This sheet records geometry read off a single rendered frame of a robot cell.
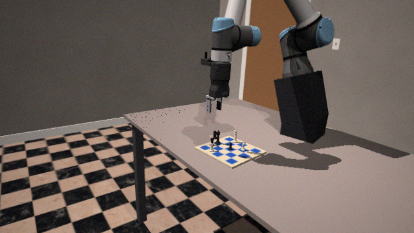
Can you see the blue and cream chessboard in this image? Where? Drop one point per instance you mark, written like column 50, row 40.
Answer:
column 231, row 158

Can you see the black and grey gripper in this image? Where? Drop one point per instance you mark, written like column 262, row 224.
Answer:
column 219, row 75

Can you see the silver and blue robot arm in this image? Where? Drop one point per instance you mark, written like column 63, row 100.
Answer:
column 311, row 32

